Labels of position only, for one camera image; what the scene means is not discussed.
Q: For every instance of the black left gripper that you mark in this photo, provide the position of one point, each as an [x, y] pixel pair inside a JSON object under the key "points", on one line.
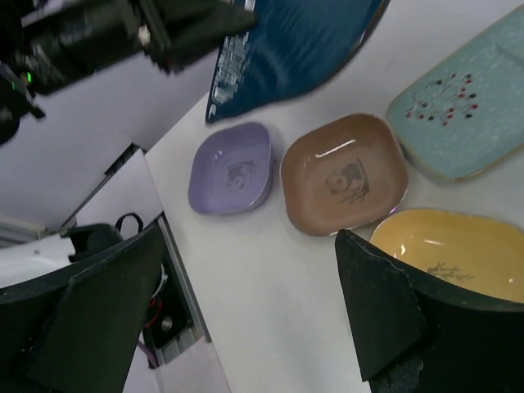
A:
{"points": [[52, 51]]}

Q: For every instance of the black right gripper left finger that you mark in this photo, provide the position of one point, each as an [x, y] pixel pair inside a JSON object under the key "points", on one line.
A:
{"points": [[76, 329]]}

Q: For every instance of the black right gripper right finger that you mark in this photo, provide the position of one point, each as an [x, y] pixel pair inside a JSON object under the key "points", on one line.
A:
{"points": [[416, 333]]}

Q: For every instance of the dark blue leaf plate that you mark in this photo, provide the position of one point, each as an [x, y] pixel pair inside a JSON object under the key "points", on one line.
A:
{"points": [[296, 47]]}

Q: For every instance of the yellow square dish left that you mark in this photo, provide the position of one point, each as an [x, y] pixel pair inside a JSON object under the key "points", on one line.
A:
{"points": [[477, 253]]}

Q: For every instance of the purple square panda dish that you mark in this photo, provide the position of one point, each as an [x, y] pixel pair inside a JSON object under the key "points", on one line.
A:
{"points": [[232, 171]]}

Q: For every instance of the brown square panda dish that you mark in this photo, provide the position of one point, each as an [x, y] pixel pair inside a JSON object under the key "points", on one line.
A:
{"points": [[343, 175]]}

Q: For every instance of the teal rectangular divided plate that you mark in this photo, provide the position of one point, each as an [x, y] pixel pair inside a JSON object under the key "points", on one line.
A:
{"points": [[466, 113]]}

